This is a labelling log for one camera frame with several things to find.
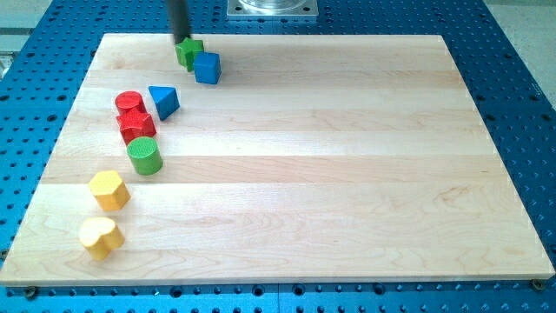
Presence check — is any light wooden board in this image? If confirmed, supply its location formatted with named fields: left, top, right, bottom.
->
left=1, top=34, right=554, bottom=287

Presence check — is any left board corner screw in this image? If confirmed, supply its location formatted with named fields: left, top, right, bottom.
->
left=22, top=286, right=38, bottom=300

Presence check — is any yellow hexagon block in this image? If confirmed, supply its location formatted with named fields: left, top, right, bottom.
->
left=88, top=170, right=130, bottom=211

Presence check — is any red star block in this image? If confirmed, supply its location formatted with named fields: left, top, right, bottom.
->
left=116, top=109, right=156, bottom=145

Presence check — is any board corner screw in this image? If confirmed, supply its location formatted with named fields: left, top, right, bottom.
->
left=22, top=286, right=38, bottom=300
left=530, top=279, right=546, bottom=291

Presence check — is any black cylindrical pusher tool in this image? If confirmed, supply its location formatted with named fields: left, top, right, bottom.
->
left=165, top=0, right=191, bottom=44

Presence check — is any red cylinder block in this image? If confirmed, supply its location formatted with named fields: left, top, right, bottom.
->
left=115, top=90, right=147, bottom=115

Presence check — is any blue triangular prism block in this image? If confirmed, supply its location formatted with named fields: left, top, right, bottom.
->
left=149, top=86, right=180, bottom=121

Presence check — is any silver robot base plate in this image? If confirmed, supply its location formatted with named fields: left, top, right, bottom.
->
left=227, top=0, right=319, bottom=18

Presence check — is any right board corner screw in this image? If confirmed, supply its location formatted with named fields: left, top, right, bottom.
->
left=530, top=279, right=546, bottom=291

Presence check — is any green star block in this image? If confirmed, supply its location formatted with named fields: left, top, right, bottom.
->
left=175, top=37, right=204, bottom=72

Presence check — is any blue cube block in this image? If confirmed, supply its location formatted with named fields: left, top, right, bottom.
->
left=193, top=52, right=222, bottom=84

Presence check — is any green cylinder block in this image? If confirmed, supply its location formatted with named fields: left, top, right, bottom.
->
left=127, top=137, right=163, bottom=176

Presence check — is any yellow heart block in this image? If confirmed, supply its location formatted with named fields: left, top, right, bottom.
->
left=78, top=216, right=125, bottom=261

